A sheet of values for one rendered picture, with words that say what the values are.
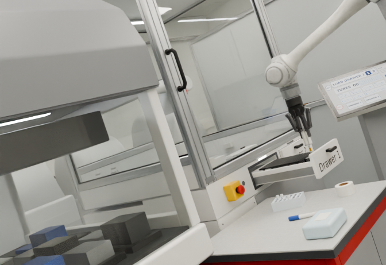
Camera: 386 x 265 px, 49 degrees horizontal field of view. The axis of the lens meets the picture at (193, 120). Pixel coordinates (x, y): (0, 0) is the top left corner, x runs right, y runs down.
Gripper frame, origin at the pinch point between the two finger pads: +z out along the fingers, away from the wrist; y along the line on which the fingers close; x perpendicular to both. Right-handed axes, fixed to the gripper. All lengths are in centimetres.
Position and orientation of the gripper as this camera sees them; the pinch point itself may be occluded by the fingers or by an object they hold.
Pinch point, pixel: (306, 137)
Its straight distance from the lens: 209.3
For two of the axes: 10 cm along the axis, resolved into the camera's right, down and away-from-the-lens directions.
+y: -7.2, 2.5, 6.5
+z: 3.2, 9.5, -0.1
